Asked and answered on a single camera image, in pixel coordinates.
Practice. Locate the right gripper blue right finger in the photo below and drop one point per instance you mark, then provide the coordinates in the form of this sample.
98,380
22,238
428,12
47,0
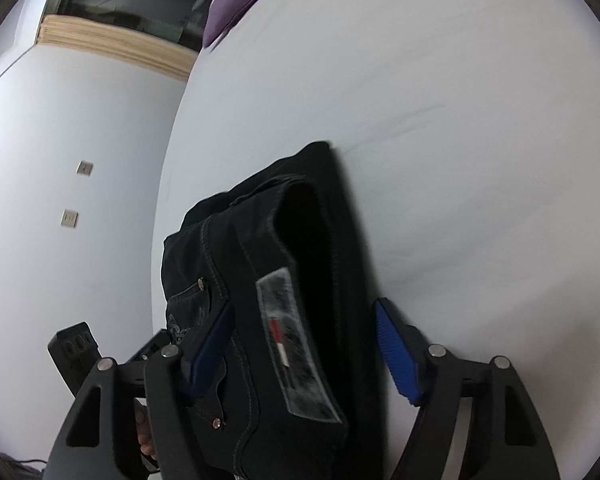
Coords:
403,349

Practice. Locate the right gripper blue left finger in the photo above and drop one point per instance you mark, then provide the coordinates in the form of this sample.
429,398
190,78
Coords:
204,348

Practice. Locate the black denim pants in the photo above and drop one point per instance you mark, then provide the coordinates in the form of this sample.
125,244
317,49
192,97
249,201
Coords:
297,393

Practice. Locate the person's left hand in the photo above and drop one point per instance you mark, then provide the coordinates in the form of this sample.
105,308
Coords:
143,430

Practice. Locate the white bed mattress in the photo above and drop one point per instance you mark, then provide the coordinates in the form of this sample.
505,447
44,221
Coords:
469,131

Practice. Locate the left beige curtain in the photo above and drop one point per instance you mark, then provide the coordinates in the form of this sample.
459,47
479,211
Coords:
121,44

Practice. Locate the near wall socket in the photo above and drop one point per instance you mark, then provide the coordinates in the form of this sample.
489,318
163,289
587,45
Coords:
69,219

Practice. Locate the wall socket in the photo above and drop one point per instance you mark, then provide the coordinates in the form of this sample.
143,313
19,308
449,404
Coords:
85,168
69,219

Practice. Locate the far wall socket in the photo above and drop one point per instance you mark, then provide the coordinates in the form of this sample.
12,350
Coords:
85,168

